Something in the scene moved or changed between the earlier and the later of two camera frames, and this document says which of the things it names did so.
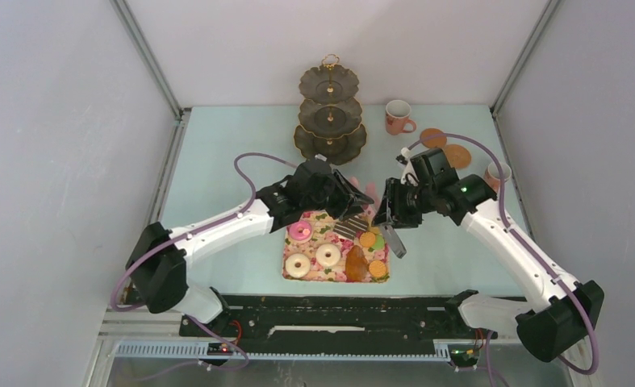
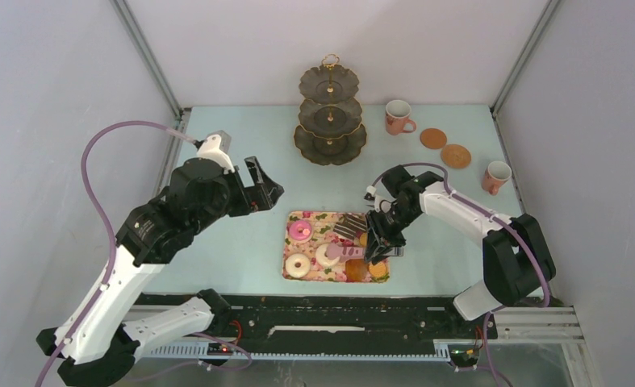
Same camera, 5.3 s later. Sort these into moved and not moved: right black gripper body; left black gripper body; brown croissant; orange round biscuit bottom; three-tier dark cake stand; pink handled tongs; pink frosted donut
Moved: left black gripper body; right black gripper body; pink handled tongs
Not moved: pink frosted donut; orange round biscuit bottom; three-tier dark cake stand; brown croissant
